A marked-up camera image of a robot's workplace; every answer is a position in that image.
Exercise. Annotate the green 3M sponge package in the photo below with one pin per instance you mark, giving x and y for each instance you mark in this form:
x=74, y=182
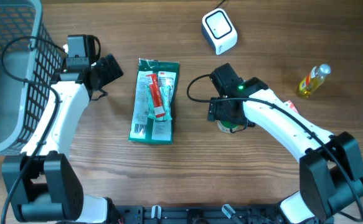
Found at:
x=144, y=129

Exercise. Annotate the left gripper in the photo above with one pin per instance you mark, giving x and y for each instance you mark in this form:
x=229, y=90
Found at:
x=108, y=74

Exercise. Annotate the white barcode scanner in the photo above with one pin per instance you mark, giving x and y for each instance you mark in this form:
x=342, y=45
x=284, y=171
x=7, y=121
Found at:
x=218, y=31

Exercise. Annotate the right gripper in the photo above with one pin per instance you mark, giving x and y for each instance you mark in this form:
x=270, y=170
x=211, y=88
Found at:
x=215, y=112

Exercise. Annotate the grey plastic shopping basket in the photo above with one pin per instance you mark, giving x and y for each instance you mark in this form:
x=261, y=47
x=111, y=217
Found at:
x=27, y=62

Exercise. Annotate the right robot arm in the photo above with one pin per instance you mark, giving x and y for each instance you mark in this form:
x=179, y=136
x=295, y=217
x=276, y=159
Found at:
x=330, y=166

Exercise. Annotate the red white tube packet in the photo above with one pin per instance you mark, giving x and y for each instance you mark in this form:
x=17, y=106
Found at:
x=155, y=103

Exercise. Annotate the pink tissue pack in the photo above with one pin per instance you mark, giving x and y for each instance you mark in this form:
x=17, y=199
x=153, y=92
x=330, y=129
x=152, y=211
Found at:
x=291, y=106

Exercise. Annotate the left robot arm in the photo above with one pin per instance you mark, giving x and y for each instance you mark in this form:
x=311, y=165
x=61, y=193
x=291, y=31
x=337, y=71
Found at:
x=40, y=182

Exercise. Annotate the green lid jar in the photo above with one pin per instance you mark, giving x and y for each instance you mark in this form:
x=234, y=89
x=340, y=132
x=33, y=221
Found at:
x=226, y=127

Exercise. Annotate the yellow liquid bottle grey cap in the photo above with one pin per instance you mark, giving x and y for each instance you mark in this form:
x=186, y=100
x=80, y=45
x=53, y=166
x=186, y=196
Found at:
x=310, y=83

